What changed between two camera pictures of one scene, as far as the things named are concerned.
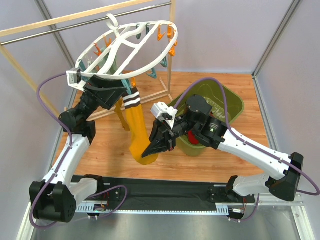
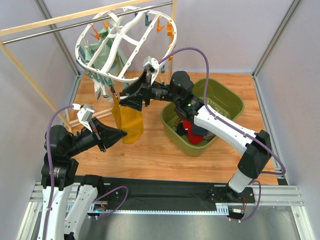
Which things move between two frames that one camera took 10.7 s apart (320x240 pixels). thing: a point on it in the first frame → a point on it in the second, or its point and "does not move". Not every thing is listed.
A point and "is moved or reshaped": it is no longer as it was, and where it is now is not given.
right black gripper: x=169 y=139 → x=145 y=92
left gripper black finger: x=107 y=96 → x=109 y=135
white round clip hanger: x=129 y=48 is moved or reshaped
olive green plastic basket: x=213 y=92 does not move
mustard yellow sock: x=118 y=109 → x=116 y=111
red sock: x=192 y=138 does not move
